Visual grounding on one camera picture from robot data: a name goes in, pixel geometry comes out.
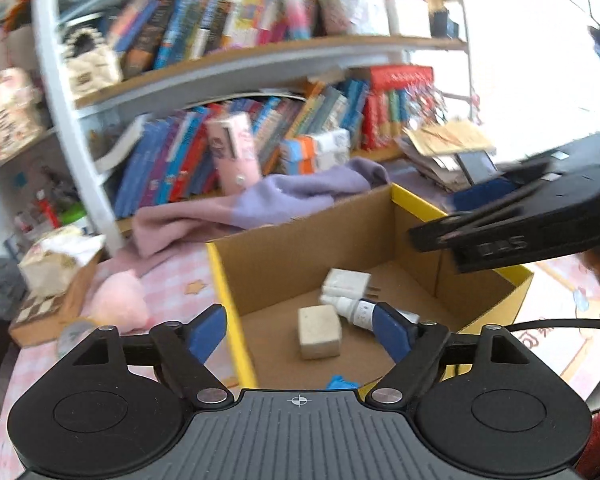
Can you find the pen cup with pens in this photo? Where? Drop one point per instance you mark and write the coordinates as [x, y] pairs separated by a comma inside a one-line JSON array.
[[337, 12]]

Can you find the white spray bottle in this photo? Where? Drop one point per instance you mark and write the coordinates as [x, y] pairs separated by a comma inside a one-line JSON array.
[[352, 310]]

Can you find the brown paper envelope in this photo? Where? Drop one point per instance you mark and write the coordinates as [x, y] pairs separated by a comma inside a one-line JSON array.
[[450, 137]]

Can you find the cream tissue box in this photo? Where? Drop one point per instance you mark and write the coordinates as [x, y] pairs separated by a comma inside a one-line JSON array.
[[50, 265]]

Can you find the row of blue books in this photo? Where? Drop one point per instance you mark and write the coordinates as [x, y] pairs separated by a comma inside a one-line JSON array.
[[180, 160]]

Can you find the pink and purple cloth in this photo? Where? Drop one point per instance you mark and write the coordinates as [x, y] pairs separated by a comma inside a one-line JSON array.
[[260, 205]]

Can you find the white bookshelf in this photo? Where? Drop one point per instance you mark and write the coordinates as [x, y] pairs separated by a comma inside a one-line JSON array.
[[75, 125]]

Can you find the white storage box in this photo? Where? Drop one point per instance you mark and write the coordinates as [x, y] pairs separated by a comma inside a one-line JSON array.
[[407, 17]]

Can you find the pink checkered tablecloth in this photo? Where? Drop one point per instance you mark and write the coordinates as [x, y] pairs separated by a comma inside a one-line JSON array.
[[180, 280]]

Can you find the orange and white box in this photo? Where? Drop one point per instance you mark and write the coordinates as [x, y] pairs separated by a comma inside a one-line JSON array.
[[325, 144], [300, 164]]

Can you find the cream quilted handbag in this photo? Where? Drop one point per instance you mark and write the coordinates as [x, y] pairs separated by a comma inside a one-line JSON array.
[[90, 67]]

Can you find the holder with red scissors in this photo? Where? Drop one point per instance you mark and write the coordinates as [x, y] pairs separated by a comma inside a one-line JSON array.
[[55, 200]]

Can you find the red boxed book set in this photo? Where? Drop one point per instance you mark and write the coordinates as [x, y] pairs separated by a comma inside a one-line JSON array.
[[395, 105]]

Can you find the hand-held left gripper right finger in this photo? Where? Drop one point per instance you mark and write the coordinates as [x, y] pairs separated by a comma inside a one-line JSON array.
[[392, 332]]

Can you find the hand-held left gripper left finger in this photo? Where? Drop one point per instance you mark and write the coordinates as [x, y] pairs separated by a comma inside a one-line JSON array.
[[207, 332]]

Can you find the yellow cardboard box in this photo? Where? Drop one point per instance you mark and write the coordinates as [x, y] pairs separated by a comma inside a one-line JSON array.
[[270, 300]]

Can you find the black phone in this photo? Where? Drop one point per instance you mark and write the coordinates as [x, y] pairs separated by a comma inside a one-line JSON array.
[[477, 167]]

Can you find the pink cylindrical device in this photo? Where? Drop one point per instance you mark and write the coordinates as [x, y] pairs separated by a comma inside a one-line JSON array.
[[232, 155]]

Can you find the white desk pen holder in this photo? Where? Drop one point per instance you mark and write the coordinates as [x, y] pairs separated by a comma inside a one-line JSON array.
[[25, 220]]

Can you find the white eraser block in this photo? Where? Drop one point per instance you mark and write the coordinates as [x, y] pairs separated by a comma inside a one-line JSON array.
[[320, 332]]

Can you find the row of mixed colourful books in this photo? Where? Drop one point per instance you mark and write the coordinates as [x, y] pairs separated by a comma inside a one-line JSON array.
[[200, 15]]

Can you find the small blue clip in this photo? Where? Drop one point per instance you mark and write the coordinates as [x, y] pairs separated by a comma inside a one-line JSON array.
[[342, 382]]

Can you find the pink plush toy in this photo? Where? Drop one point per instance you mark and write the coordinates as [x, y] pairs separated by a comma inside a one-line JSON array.
[[120, 300]]

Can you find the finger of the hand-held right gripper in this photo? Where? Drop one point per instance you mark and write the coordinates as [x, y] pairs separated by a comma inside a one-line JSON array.
[[485, 195], [455, 230]]

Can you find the wooden chessboard box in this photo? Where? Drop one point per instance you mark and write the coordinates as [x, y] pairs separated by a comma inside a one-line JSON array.
[[55, 310]]

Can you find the white charger plug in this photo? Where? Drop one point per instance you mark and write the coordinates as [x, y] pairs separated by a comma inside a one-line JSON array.
[[347, 284]]

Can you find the grey garment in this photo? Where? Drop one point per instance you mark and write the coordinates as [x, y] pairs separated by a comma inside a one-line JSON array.
[[5, 290]]

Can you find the small black box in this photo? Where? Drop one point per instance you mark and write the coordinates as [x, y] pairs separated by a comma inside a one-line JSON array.
[[441, 22]]

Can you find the pastel glitter tube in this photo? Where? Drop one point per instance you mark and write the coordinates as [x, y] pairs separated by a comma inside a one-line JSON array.
[[297, 5]]

